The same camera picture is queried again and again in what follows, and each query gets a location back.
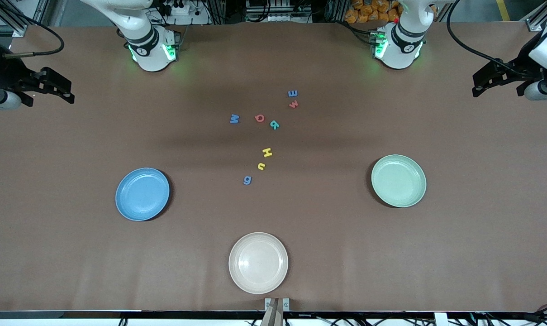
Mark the white power strip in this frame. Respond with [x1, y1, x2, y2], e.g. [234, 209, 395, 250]
[158, 0, 210, 25]

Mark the aluminium frame profile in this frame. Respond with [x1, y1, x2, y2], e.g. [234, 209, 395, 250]
[524, 0, 547, 32]
[0, 0, 29, 38]

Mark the beige plate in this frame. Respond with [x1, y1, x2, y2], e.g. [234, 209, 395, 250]
[228, 232, 289, 295]

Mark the green plate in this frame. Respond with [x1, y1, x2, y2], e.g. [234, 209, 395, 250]
[371, 154, 427, 208]

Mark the metal bracket with wooden strip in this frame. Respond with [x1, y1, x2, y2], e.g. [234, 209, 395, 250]
[261, 297, 291, 326]

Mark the orange packets pile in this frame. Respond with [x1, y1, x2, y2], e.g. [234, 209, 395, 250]
[344, 0, 403, 24]

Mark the blue plate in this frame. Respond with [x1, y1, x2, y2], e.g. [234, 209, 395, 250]
[115, 168, 171, 222]

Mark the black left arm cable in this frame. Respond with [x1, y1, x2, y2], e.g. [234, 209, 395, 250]
[446, 0, 527, 73]

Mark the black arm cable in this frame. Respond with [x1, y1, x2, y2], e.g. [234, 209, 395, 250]
[446, 0, 527, 73]
[0, 16, 65, 58]

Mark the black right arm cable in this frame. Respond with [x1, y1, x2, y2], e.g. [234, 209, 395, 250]
[0, 16, 65, 58]

